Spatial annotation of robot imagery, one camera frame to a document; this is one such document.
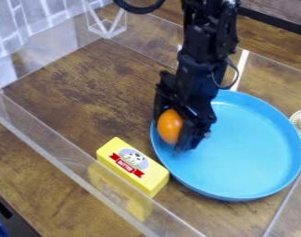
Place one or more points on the clear acrylic enclosure wall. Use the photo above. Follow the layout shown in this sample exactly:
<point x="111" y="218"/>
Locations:
<point x="75" y="89"/>

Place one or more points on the yellow toy butter block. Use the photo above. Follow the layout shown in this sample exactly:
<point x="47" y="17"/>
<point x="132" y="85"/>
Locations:
<point x="134" y="166"/>

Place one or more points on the orange ball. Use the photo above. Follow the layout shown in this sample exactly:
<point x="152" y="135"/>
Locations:
<point x="168" y="126"/>

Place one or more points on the clear acrylic triangular bracket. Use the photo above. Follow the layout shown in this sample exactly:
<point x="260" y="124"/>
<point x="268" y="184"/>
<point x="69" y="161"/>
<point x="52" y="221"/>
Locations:
<point x="105" y="20"/>

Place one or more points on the blue round tray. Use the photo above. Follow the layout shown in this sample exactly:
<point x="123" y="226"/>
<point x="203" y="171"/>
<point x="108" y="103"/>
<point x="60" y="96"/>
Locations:
<point x="250" y="157"/>

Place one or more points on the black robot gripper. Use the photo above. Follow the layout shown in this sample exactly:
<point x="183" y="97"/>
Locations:
<point x="187" y="92"/>

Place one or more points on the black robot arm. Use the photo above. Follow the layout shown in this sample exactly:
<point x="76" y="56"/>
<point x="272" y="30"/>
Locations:
<point x="210" y="31"/>

